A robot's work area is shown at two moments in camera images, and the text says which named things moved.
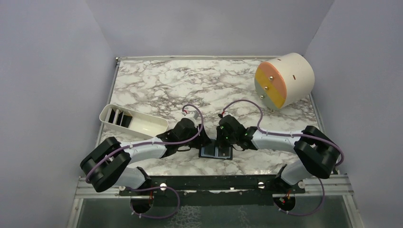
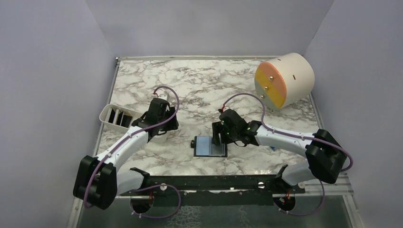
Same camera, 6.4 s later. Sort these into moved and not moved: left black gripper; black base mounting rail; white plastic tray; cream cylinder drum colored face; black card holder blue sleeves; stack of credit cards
Moved: black card holder blue sleeves; left black gripper
Not moved: cream cylinder drum colored face; white plastic tray; stack of credit cards; black base mounting rail
